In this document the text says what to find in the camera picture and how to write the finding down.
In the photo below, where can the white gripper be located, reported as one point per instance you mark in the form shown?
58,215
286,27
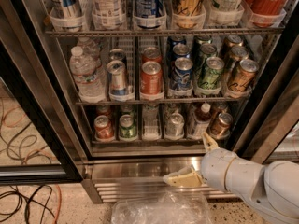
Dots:
215,168

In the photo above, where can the brown bottle with white cap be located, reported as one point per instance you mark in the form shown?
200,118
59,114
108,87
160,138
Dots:
198,121

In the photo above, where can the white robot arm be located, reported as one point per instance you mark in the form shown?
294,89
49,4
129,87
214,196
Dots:
271,190

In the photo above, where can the right glass fridge door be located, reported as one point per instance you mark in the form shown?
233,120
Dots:
277,139

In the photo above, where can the glass fridge door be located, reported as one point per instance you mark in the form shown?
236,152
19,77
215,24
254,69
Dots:
277,139
39,131

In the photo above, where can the clear water bottle front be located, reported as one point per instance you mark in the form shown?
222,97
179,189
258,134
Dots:
89,76

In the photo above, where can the clear water bottle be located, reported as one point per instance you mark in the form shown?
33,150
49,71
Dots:
90,48
89,76

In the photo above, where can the clear water bottle rear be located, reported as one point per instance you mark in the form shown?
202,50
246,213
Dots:
90,48

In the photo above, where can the left glass fridge door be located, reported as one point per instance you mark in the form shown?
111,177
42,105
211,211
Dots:
39,131

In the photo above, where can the red cola bottle top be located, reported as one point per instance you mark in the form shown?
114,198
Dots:
265,13

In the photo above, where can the white label bottle top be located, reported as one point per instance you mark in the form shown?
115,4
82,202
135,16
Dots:
111,12

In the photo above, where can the copper can bottom front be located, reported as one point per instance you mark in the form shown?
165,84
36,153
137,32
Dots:
221,124

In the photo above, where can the copper can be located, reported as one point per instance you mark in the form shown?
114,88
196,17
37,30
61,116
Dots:
219,107
221,124

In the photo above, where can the silver can bottom front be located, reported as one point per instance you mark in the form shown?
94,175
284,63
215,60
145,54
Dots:
175,125

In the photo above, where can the clear plastic bin on floor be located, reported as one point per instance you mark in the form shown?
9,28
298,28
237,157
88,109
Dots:
167,208

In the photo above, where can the copper can bottom rear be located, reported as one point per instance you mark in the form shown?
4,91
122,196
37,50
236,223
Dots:
219,107

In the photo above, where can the silver can bottom rear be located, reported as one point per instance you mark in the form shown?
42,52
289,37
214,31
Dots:
172,108

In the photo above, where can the green can bottom front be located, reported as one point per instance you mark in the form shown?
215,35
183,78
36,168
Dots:
127,128

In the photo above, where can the green can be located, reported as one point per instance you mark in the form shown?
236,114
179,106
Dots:
205,51
127,128
199,40
128,110
210,73

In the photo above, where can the green can bottom rear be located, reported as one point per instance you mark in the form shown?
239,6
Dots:
128,110

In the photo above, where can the gold can front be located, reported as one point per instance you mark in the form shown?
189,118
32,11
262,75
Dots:
243,73

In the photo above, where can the gold can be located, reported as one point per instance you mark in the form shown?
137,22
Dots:
229,41
243,73
235,55

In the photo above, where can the orange can front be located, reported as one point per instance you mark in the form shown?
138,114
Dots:
151,78

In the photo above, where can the orange can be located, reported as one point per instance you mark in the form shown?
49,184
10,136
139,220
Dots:
151,78
151,54

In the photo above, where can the red can bottom front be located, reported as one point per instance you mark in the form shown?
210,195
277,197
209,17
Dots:
103,127

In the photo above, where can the red can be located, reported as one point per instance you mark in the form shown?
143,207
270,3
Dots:
104,110
103,127

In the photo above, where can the red can bottom rear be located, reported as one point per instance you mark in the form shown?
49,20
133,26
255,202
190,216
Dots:
104,110

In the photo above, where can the green can middle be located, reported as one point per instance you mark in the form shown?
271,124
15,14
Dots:
205,51

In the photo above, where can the blue can middle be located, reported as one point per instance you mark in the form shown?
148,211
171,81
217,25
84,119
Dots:
180,51

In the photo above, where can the gold can middle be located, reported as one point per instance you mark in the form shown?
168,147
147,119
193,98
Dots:
235,55

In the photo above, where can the orange can rear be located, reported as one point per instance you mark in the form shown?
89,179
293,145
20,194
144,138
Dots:
151,54

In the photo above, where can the silver blue can front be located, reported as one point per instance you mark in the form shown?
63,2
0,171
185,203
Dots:
118,83

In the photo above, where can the gold can rear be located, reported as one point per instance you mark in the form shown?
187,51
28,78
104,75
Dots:
229,41

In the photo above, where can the silver blue can rear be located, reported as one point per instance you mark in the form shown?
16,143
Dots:
117,54

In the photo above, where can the yellow tall can top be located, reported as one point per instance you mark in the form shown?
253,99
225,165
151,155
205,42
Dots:
186,11

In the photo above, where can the blue white can top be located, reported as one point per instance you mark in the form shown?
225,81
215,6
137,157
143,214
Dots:
148,12

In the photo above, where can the silver blue tall can top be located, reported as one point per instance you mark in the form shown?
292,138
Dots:
65,15

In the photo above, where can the middle wire shelf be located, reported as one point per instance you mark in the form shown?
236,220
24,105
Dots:
165,101

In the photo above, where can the wire shelf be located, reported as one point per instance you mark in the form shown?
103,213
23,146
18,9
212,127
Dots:
165,101
153,33

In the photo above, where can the upper wire shelf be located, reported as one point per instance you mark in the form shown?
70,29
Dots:
153,33

